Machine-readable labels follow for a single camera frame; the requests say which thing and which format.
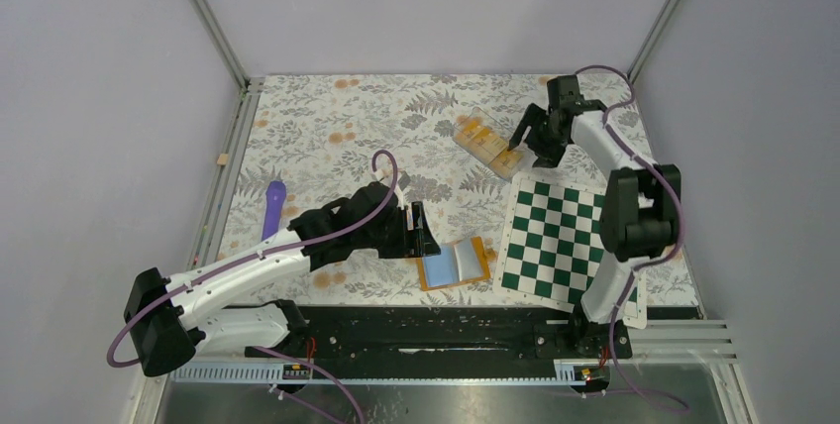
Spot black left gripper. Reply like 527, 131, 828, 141
357, 202, 440, 260

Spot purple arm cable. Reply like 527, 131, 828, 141
574, 64, 691, 416
106, 149, 400, 369

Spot floral patterned table mat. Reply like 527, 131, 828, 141
215, 74, 699, 306

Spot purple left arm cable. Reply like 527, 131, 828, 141
106, 149, 400, 369

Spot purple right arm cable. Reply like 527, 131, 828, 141
574, 64, 691, 416

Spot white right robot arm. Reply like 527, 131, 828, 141
508, 75, 684, 357

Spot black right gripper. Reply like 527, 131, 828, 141
506, 103, 568, 169

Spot orange leather card holder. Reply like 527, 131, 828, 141
416, 236, 490, 291

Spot clear box of orange blocks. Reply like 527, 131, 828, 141
453, 107, 525, 180

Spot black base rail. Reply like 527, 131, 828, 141
245, 305, 632, 375

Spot aluminium frame rails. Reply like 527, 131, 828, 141
629, 320, 738, 365

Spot green white chessboard mat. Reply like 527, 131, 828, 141
492, 171, 605, 313

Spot white slotted cable duct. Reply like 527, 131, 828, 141
169, 362, 595, 386

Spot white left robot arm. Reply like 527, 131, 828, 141
121, 182, 441, 377

